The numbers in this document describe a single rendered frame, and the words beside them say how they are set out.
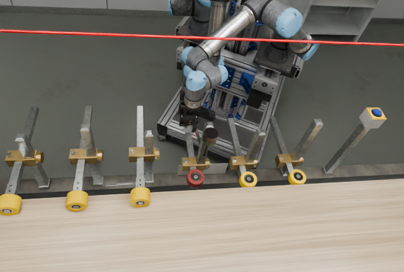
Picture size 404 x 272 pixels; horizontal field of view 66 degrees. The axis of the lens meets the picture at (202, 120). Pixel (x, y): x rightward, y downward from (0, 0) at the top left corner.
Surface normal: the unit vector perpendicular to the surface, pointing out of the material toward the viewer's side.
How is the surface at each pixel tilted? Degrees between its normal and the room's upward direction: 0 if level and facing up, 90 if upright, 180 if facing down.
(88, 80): 0
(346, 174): 0
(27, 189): 0
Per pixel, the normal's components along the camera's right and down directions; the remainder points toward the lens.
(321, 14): 0.13, -0.63
